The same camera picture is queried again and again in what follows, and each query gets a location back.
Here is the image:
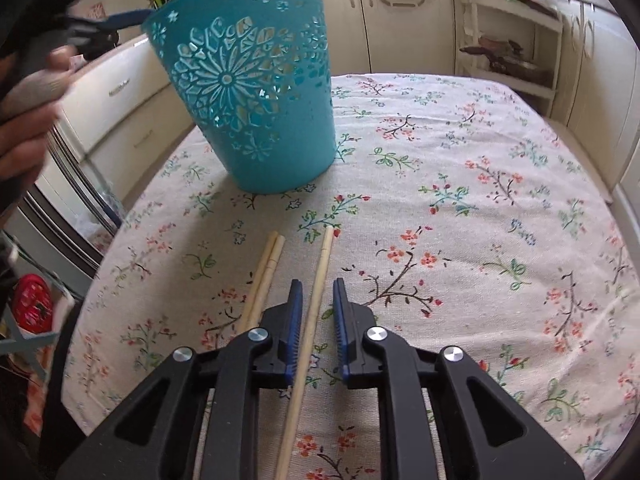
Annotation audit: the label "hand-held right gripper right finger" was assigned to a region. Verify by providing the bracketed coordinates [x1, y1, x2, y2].
[332, 278, 585, 480]

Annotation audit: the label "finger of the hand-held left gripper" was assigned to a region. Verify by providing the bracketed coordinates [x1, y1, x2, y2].
[62, 8, 154, 36]

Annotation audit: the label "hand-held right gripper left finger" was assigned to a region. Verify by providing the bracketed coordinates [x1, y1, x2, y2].
[56, 280, 304, 480]

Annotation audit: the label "pale wooden chopstick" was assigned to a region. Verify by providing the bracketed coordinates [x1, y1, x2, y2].
[235, 230, 279, 335]
[248, 235, 286, 332]
[272, 225, 335, 480]

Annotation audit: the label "teal cutout plastic basket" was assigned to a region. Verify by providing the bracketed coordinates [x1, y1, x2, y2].
[141, 0, 336, 196]

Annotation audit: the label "person's left hand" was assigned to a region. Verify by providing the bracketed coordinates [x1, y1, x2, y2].
[0, 45, 77, 181]

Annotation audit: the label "cream drawer cabinet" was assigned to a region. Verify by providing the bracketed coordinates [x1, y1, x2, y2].
[54, 35, 202, 163]

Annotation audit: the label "floral tablecloth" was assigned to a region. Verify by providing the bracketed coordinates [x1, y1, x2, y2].
[62, 72, 640, 480]

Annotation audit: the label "stainless steel rails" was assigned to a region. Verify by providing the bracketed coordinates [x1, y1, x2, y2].
[19, 122, 124, 272]

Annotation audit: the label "clear plastic bag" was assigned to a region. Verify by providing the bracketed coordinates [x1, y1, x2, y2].
[77, 207, 116, 256]

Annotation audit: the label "red round bag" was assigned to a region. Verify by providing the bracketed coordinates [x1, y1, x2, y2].
[12, 273, 54, 334]

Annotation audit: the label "cream base cabinets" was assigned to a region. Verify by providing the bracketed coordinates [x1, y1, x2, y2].
[320, 0, 457, 77]

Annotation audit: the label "dark lidded pan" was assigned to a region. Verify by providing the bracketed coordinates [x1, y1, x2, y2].
[460, 36, 540, 80]

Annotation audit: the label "cream tall cabinets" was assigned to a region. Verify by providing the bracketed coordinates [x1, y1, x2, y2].
[530, 0, 640, 203]

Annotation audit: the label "white shelf rack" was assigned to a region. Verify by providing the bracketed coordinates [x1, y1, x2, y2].
[456, 0, 564, 112]

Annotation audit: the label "teal crossed frame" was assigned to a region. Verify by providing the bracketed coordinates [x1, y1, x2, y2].
[0, 307, 62, 363]

